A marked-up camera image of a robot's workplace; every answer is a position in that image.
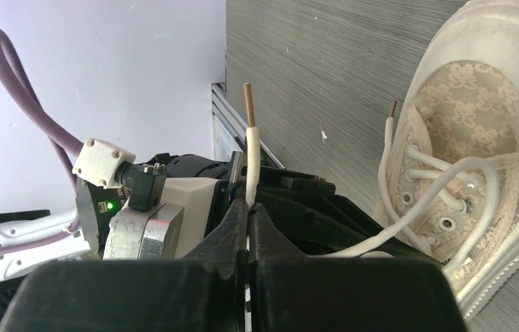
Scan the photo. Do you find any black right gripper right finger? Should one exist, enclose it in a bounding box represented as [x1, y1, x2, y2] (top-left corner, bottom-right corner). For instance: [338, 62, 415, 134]
[248, 205, 466, 331]

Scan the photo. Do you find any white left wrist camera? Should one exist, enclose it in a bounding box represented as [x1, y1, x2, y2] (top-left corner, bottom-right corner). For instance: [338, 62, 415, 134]
[72, 137, 224, 262]

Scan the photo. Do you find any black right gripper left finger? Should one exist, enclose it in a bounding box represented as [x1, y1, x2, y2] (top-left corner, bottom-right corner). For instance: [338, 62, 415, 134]
[0, 199, 248, 331]

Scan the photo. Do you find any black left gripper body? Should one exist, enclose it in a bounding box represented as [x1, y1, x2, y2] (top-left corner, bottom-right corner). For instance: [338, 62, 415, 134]
[145, 151, 338, 257]

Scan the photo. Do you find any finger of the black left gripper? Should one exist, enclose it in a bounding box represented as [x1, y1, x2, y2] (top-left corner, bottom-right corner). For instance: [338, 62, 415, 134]
[250, 187, 439, 264]

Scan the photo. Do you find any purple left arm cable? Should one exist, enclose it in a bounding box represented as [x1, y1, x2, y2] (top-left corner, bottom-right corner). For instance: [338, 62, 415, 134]
[0, 26, 85, 267]

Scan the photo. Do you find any beige sneaker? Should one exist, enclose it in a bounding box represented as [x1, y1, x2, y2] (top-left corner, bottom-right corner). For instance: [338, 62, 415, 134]
[227, 1, 519, 325]

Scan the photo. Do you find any aluminium front rail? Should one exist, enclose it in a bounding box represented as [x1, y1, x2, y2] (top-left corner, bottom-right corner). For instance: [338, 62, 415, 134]
[210, 82, 286, 170]

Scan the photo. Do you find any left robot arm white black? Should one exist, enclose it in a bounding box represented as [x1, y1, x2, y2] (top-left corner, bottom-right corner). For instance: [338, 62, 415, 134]
[0, 152, 382, 292]

